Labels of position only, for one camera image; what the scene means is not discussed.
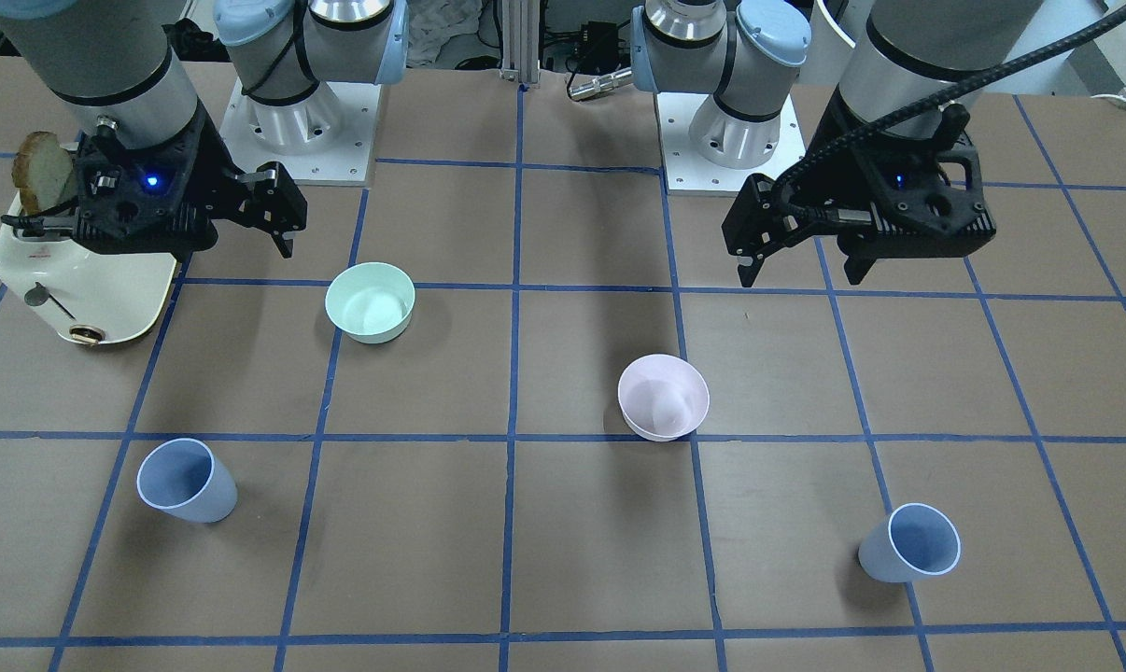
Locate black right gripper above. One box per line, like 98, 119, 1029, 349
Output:
1, 104, 307, 262

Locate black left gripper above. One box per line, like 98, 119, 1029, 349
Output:
722, 104, 997, 288

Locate blue cup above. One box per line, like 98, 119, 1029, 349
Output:
135, 438, 238, 525
857, 502, 963, 583

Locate mint green bowl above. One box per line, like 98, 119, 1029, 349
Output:
324, 262, 415, 344

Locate white toaster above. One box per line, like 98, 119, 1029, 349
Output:
0, 224, 177, 344

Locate pink bowl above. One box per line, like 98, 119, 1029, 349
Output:
617, 353, 711, 442

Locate bread slice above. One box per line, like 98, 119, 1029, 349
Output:
11, 131, 77, 216

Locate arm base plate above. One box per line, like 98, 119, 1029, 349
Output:
655, 92, 806, 197
218, 82, 387, 188

